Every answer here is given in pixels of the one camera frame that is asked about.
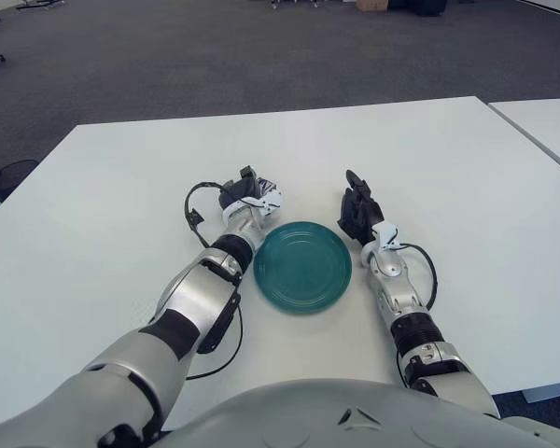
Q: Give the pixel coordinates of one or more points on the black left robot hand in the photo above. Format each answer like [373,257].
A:
[238,191]

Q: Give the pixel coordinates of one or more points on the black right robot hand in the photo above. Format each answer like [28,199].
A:
[361,212]

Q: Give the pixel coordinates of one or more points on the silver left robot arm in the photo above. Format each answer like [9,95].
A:
[191,298]

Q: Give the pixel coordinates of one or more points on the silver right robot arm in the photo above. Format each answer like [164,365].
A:
[396,289]

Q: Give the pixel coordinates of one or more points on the green round plate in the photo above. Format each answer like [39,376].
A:
[303,268]

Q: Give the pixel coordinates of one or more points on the wheeled rack base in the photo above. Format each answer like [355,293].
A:
[298,4]

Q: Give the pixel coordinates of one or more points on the brown cardboard box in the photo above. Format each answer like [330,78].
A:
[372,4]

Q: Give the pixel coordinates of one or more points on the black bin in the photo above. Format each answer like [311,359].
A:
[420,7]

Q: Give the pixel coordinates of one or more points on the grey robot torso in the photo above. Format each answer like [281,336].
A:
[308,420]

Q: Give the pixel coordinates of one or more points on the black mesh chair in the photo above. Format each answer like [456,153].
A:
[14,175]

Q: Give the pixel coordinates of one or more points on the black floor stand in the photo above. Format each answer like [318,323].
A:
[42,4]

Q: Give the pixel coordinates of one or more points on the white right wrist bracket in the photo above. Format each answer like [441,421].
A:
[385,233]

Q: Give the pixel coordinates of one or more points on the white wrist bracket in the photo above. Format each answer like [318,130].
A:
[385,233]
[273,201]

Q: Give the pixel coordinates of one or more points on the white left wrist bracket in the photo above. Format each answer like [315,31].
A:
[273,201]

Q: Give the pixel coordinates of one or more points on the grey table frame beam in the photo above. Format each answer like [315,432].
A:
[553,393]

